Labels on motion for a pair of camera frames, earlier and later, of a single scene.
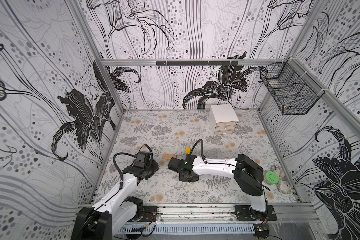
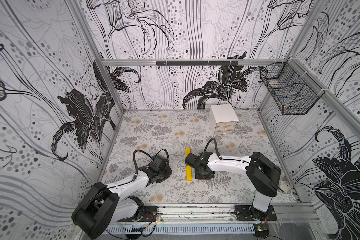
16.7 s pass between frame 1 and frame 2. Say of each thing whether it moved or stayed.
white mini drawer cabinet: stayed
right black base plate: stayed
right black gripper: moved
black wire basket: stayed
